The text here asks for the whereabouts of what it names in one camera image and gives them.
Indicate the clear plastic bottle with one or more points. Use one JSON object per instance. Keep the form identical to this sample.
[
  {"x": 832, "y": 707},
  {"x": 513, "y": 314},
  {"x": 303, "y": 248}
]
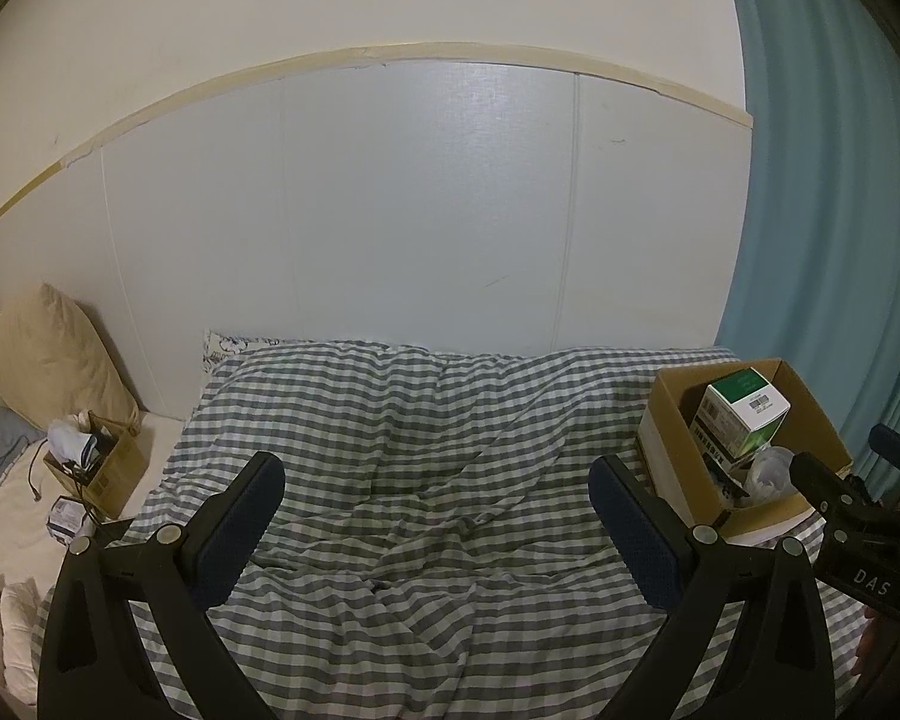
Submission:
[{"x": 771, "y": 469}]

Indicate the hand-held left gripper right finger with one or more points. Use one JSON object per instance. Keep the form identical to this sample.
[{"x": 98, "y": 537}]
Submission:
[{"x": 637, "y": 532}]

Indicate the small cardboard box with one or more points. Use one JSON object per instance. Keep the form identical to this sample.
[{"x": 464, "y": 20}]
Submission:
[{"x": 116, "y": 472}]

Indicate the checkered blanket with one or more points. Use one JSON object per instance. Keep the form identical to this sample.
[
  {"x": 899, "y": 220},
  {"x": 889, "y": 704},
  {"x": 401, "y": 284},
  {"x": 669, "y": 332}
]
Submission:
[{"x": 405, "y": 450}]

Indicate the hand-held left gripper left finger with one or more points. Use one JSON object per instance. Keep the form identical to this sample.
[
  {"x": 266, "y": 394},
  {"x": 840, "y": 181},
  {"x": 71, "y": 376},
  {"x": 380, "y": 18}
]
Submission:
[{"x": 236, "y": 532}]

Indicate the beige pillow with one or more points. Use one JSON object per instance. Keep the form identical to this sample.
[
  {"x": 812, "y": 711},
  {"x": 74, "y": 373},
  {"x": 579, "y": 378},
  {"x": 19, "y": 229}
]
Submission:
[{"x": 56, "y": 360}]

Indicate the white fluffy cloth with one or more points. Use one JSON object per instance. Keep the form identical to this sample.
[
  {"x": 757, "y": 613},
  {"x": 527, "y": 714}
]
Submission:
[{"x": 11, "y": 630}]

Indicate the person's right hand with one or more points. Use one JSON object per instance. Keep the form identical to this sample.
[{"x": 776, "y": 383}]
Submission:
[{"x": 868, "y": 645}]

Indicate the small dark and white box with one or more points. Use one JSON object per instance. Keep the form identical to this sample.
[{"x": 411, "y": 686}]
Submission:
[{"x": 67, "y": 521}]

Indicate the large cardboard box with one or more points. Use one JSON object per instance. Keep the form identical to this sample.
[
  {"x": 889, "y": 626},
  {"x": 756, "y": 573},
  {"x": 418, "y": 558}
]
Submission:
[{"x": 675, "y": 457}]

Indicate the white bed sheet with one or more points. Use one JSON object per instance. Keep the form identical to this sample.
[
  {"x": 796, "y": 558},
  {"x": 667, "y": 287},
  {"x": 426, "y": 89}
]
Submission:
[{"x": 7, "y": 540}]

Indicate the green and white medicine box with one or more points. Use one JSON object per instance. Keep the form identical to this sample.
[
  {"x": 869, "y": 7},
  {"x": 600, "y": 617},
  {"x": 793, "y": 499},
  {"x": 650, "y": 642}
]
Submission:
[{"x": 735, "y": 412}]

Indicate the beige tape strip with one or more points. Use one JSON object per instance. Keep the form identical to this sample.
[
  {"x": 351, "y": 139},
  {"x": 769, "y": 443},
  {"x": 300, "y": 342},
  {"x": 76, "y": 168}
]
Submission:
[{"x": 270, "y": 75}]

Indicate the patterned white pillow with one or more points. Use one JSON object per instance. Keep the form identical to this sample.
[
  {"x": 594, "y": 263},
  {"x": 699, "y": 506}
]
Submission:
[{"x": 232, "y": 345}]

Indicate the teal curtain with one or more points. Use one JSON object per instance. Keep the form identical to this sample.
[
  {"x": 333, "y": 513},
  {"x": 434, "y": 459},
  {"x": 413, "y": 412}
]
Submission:
[{"x": 832, "y": 202}]

